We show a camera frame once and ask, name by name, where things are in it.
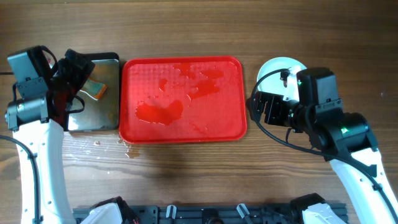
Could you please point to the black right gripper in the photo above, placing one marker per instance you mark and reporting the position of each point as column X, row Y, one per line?
column 274, row 101

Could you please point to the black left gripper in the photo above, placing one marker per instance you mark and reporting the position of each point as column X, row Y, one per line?
column 76, row 66

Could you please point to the green and orange sponge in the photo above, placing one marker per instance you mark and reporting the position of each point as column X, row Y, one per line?
column 93, row 88

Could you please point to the white plate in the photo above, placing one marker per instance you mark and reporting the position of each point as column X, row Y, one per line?
column 273, row 83

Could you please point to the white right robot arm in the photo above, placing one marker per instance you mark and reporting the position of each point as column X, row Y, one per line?
column 345, row 140

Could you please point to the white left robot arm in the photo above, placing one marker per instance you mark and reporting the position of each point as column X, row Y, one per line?
column 38, row 117

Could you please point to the black water tray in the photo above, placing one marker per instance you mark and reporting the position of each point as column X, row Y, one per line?
column 102, row 114

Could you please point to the red plastic tray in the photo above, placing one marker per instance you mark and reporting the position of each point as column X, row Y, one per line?
column 182, row 99

